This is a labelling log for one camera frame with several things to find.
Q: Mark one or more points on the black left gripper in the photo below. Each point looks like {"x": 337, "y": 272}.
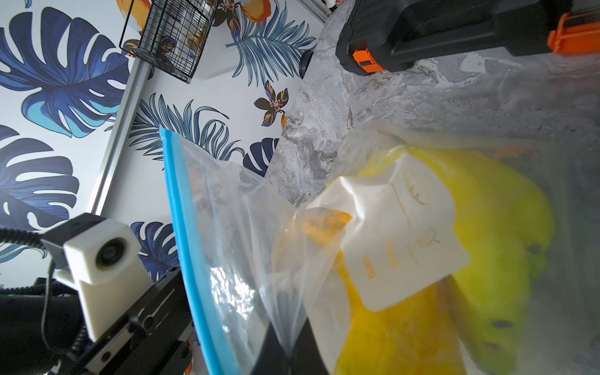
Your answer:
{"x": 152, "y": 337}

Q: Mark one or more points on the clear bag with banana peel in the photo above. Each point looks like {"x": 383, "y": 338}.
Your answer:
{"x": 416, "y": 223}

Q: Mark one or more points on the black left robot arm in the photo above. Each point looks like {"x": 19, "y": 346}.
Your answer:
{"x": 42, "y": 335}

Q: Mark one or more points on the green-yellow banana bunch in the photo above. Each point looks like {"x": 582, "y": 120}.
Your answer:
{"x": 505, "y": 223}

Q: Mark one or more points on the black plastic tool case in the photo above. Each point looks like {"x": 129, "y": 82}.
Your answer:
{"x": 393, "y": 35}

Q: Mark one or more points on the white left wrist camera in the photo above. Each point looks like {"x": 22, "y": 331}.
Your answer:
{"x": 98, "y": 258}

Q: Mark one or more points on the black wire basket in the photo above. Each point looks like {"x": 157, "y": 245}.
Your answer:
{"x": 168, "y": 35}

